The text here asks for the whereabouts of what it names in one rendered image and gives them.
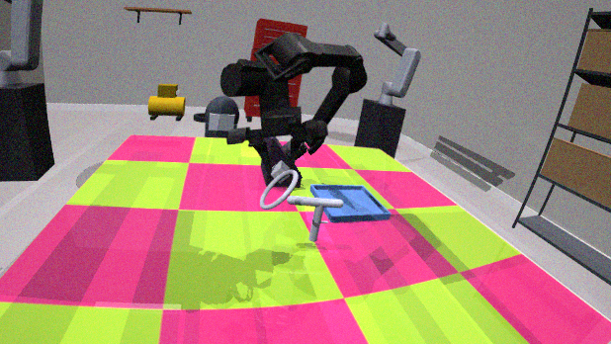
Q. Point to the blue tray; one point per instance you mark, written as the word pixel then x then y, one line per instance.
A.
pixel 358 203

